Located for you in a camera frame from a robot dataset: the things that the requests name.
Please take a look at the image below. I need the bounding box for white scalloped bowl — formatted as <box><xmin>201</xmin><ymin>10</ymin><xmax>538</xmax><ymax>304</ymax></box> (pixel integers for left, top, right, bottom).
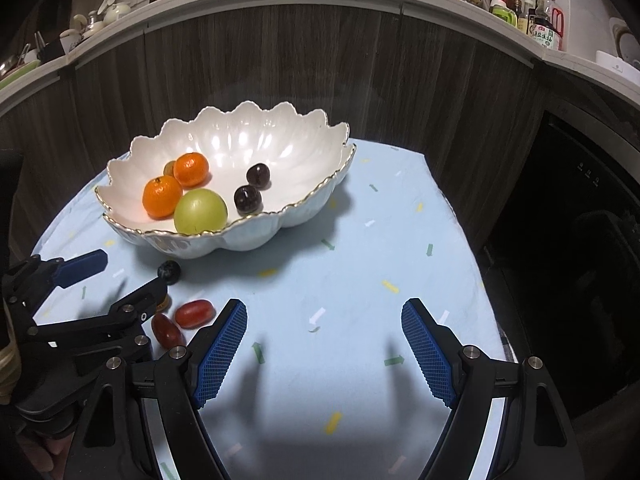
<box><xmin>94</xmin><ymin>101</ymin><xmax>357</xmax><ymax>260</ymax></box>

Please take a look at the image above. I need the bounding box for green round fruit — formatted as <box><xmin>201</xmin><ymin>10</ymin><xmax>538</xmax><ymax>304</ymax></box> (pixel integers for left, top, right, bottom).
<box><xmin>173</xmin><ymin>188</ymin><xmax>228</xmax><ymax>236</ymax></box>

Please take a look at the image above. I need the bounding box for blueberry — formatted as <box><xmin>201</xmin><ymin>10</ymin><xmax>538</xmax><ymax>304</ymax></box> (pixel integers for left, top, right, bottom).
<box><xmin>157</xmin><ymin>260</ymin><xmax>182</xmax><ymax>285</ymax></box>

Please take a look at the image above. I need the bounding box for dark plum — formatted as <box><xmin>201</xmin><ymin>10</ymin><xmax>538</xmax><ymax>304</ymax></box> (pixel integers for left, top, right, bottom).
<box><xmin>233</xmin><ymin>185</ymin><xmax>260</xmax><ymax>212</ymax></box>
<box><xmin>246</xmin><ymin>162</ymin><xmax>271</xmax><ymax>189</ymax></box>

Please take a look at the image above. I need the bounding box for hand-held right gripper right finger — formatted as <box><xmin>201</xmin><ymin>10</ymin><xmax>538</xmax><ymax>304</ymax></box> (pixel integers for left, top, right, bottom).
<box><xmin>401</xmin><ymin>298</ymin><xmax>586</xmax><ymax>480</ymax></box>

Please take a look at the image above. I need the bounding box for light blue patterned tablecloth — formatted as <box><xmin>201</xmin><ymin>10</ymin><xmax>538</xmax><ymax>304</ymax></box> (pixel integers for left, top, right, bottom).
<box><xmin>30</xmin><ymin>137</ymin><xmax>503</xmax><ymax>480</ymax></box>

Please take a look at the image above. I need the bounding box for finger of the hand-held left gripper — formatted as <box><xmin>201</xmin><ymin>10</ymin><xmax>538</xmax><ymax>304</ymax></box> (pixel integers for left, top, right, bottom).
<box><xmin>0</xmin><ymin>249</ymin><xmax>108</xmax><ymax>311</ymax></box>
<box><xmin>27</xmin><ymin>277</ymin><xmax>171</xmax><ymax>361</ymax></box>

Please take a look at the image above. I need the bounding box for large mandarin orange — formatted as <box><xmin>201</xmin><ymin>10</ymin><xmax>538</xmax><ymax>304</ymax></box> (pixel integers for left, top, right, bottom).
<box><xmin>142</xmin><ymin>176</ymin><xmax>184</xmax><ymax>220</ymax></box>

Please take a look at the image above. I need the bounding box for red grape tomato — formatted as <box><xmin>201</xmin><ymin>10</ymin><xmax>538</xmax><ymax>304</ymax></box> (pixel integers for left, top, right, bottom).
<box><xmin>151</xmin><ymin>312</ymin><xmax>182</xmax><ymax>349</ymax></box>
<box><xmin>174</xmin><ymin>299</ymin><xmax>217</xmax><ymax>328</ymax></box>

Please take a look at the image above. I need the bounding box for green plastic container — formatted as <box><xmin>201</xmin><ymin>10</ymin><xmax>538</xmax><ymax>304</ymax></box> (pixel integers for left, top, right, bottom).
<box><xmin>490</xmin><ymin>0</ymin><xmax>518</xmax><ymax>28</ymax></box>

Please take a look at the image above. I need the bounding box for person's left hand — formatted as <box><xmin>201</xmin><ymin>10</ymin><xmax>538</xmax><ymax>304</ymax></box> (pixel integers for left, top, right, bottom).
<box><xmin>15</xmin><ymin>432</ymin><xmax>68</xmax><ymax>478</ymax></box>

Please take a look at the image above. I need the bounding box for dark plum front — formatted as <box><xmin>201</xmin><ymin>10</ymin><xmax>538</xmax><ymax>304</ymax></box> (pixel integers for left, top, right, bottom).
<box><xmin>233</xmin><ymin>185</ymin><xmax>260</xmax><ymax>212</ymax></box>

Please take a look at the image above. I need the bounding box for small mandarin orange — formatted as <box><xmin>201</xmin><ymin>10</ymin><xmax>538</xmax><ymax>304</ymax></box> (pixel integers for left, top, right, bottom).
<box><xmin>173</xmin><ymin>152</ymin><xmax>211</xmax><ymax>188</ymax></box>

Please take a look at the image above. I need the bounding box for dark sauce bottle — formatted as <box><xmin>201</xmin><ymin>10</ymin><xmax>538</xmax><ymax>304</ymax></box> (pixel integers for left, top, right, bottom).
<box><xmin>517</xmin><ymin>0</ymin><xmax>536</xmax><ymax>35</ymax></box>

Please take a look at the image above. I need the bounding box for checkered cloth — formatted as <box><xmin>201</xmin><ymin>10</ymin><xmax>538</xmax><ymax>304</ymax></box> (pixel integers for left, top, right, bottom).
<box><xmin>492</xmin><ymin>320</ymin><xmax>517</xmax><ymax>363</ymax></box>

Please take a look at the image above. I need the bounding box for green plate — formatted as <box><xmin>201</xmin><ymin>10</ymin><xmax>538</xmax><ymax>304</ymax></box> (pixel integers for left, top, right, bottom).
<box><xmin>0</xmin><ymin>60</ymin><xmax>41</xmax><ymax>91</ymax></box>

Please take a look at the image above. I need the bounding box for white box appliance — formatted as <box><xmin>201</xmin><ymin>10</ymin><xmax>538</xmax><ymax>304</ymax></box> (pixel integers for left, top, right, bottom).
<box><xmin>595</xmin><ymin>50</ymin><xmax>640</xmax><ymax>88</ymax></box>

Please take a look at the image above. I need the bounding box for kitchen counter with wood cabinets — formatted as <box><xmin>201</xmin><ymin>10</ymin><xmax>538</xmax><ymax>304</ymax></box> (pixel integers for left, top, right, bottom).
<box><xmin>0</xmin><ymin>0</ymin><xmax>640</xmax><ymax>261</ymax></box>

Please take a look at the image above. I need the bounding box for dark plum back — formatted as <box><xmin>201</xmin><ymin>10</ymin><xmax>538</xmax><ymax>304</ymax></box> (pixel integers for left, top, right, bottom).
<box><xmin>246</xmin><ymin>162</ymin><xmax>271</xmax><ymax>189</ymax></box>

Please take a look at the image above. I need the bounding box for built-in black dishwasher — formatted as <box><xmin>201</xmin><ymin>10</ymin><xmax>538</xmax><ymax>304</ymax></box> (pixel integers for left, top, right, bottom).
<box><xmin>480</xmin><ymin>110</ymin><xmax>640</xmax><ymax>421</ymax></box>

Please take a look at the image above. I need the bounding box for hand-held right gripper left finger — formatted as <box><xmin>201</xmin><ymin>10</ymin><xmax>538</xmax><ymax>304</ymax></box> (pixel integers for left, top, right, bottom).
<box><xmin>65</xmin><ymin>298</ymin><xmax>248</xmax><ymax>480</ymax></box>

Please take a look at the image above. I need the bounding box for white teapot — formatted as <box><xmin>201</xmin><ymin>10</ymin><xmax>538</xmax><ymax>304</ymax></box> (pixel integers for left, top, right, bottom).
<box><xmin>102</xmin><ymin>2</ymin><xmax>132</xmax><ymax>23</ymax></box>

